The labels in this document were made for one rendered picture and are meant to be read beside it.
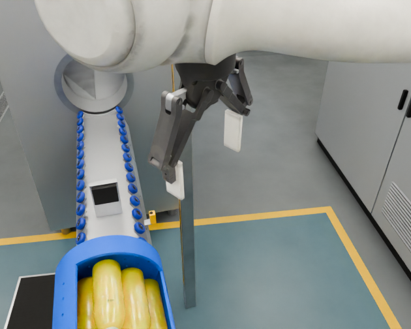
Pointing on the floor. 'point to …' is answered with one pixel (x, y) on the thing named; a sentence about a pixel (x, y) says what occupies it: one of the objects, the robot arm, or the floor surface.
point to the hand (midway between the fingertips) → (205, 164)
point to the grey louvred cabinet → (380, 150)
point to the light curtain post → (186, 213)
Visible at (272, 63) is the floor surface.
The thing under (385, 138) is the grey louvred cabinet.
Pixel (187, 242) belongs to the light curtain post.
